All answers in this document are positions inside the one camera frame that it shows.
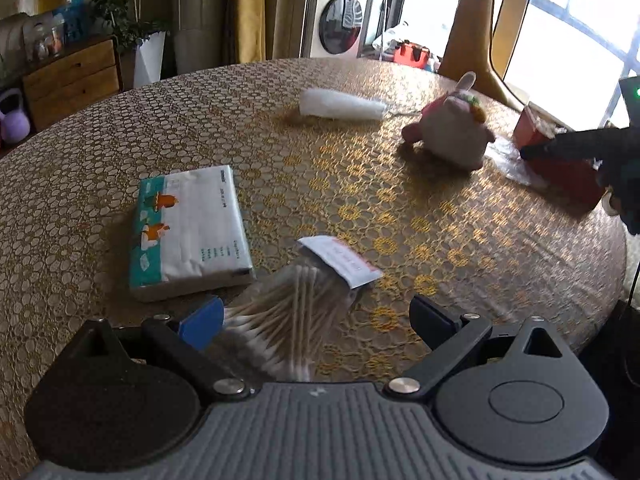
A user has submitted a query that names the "bag of cotton swabs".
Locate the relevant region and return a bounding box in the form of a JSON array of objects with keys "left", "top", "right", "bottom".
[{"left": 221, "top": 262, "right": 359, "bottom": 382}]

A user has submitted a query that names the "white fluffy roll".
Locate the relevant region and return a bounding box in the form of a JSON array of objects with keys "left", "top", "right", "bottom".
[{"left": 298, "top": 88, "right": 387, "bottom": 122}]

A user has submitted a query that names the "red storage box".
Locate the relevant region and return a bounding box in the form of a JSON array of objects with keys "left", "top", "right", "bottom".
[{"left": 512, "top": 105, "right": 604, "bottom": 210}]

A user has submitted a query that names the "crinkled clear plastic bag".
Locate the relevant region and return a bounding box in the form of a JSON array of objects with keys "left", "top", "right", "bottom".
[{"left": 485, "top": 136, "right": 548, "bottom": 190}]

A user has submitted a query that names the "tissue pack with duck print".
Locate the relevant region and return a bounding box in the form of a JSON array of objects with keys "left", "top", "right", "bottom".
[{"left": 129, "top": 165, "right": 255, "bottom": 302}]

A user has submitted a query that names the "white bunny plush toy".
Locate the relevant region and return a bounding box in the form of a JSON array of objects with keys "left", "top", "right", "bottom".
[{"left": 401, "top": 72, "right": 496, "bottom": 171}]

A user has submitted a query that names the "yellow chair back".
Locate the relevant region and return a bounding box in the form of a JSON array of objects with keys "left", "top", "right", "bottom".
[{"left": 438, "top": 0, "right": 529, "bottom": 112}]

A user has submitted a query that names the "woven lace tablecloth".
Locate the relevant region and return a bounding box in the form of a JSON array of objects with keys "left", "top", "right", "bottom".
[{"left": 1, "top": 58, "right": 626, "bottom": 479}]

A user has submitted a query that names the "red basket on floor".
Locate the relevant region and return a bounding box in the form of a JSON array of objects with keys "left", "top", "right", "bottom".
[{"left": 393, "top": 41, "right": 431, "bottom": 70}]

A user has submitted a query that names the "white washing machine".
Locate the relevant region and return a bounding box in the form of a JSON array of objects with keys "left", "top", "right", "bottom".
[{"left": 302, "top": 0, "right": 366, "bottom": 58}]

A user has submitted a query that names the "purple kettlebell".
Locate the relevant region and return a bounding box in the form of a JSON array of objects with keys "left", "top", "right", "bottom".
[{"left": 1, "top": 88, "right": 30, "bottom": 144}]

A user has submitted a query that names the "wooden drawer cabinet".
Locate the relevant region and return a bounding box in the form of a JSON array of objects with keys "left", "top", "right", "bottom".
[{"left": 22, "top": 36, "right": 122, "bottom": 131}]

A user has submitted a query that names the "white tall planter pot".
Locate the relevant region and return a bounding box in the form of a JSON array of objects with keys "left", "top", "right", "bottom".
[{"left": 132, "top": 32, "right": 166, "bottom": 88}]

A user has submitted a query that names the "green leafy houseplant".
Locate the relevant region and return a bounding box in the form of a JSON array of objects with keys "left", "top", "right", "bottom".
[{"left": 89, "top": 0, "right": 168, "bottom": 54}]

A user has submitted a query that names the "yellow curtain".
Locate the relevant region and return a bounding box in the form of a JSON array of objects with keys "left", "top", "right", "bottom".
[{"left": 235, "top": 0, "right": 266, "bottom": 63}]

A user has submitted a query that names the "black cable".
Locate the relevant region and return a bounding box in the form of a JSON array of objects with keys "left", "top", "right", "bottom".
[{"left": 627, "top": 249, "right": 640, "bottom": 311}]

